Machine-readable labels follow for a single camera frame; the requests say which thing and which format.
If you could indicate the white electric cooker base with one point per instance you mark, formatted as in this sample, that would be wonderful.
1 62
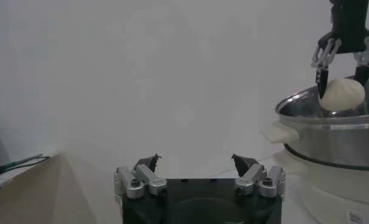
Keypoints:
330 188

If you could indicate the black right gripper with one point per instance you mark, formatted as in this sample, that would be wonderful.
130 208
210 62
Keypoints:
349 24

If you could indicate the stainless steel steamer basket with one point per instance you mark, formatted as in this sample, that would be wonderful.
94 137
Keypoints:
339 143

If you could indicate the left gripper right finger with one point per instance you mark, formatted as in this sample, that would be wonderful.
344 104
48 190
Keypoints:
254 176

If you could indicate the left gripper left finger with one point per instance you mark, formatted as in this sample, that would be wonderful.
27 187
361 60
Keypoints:
141 179

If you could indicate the white steamed baozi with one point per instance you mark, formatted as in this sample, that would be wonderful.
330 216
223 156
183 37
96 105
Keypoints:
342 94

